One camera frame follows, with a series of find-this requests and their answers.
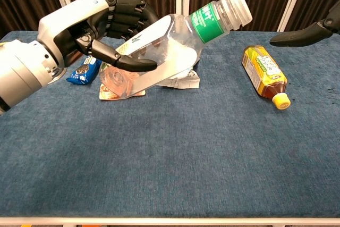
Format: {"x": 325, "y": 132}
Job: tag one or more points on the blue cookie pack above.
{"x": 83, "y": 71}

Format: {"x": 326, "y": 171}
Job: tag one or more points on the white bottle cap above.
{"x": 240, "y": 5}

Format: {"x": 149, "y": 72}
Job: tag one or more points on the white snack bag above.
{"x": 183, "y": 80}

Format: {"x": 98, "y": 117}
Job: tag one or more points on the blue table mat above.
{"x": 170, "y": 152}

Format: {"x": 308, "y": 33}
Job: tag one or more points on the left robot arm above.
{"x": 21, "y": 72}

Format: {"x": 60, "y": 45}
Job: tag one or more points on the transparent plastic bottle green label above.
{"x": 175, "y": 49}

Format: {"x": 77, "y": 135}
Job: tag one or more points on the orange spout pouch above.
{"x": 106, "y": 92}

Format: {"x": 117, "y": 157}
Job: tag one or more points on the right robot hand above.
{"x": 305, "y": 34}

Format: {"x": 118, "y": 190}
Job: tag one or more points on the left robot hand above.
{"x": 69, "y": 22}

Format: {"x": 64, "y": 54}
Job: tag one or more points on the tea bottle yellow label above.
{"x": 263, "y": 72}

